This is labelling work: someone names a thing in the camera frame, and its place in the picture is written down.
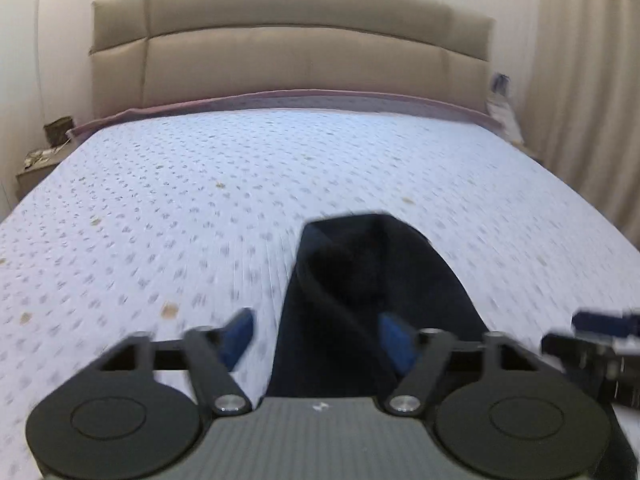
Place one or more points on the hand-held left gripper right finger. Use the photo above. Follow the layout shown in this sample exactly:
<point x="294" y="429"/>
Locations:
<point x="395" y="342"/>

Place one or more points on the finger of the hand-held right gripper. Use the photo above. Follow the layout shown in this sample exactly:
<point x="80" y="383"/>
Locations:
<point x="580" y="355"/>
<point x="605" y="324"/>

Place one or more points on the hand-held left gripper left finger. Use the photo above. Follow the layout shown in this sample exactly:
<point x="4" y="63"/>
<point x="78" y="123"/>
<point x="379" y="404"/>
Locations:
<point x="239" y="335"/>

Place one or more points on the dark navy garment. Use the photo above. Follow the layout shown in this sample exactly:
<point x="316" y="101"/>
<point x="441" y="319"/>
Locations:
<point x="350" y="285"/>

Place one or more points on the bed with dotted sheet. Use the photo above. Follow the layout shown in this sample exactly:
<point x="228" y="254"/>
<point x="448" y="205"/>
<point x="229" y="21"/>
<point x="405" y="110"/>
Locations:
<point x="175" y="200"/>

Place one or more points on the white paper shopping bag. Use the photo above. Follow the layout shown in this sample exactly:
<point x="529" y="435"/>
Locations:
<point x="504" y="107"/>

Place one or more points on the beige curtain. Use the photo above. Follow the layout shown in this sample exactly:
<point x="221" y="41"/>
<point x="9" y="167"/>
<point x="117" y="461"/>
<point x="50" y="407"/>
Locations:
<point x="580" y="85"/>

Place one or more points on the purple bed sheet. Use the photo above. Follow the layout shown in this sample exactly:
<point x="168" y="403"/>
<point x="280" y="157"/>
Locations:
<point x="310" y="97"/>

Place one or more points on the grey wooden nightstand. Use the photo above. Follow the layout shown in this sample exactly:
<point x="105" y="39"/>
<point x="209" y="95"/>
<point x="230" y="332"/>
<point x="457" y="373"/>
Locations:
<point x="37" y="175"/>

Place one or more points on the small clutter on nightstand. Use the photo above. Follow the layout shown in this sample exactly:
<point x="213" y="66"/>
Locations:
<point x="42" y="156"/>

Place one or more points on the brown patterned pouch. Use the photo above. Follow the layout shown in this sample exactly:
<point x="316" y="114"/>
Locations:
<point x="59" y="130"/>

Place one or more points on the beige upholstered headboard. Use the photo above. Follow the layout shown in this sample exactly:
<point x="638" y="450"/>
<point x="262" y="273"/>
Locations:
<point x="300" y="50"/>

